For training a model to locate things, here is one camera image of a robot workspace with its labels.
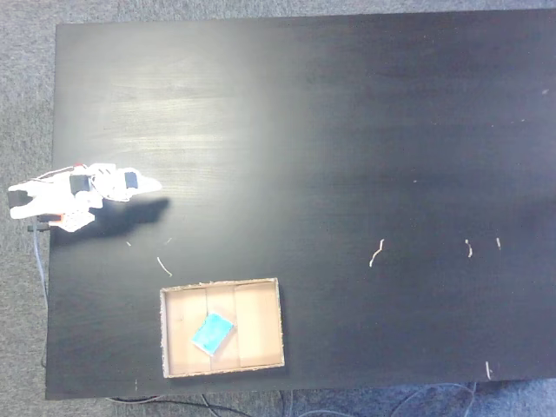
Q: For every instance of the green block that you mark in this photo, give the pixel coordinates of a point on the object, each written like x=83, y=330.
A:
x=213, y=333

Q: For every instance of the curved cardboard scrap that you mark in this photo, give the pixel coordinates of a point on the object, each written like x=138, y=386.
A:
x=376, y=253

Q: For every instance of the shallow cardboard box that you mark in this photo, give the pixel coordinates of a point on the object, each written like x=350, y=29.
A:
x=258, y=321

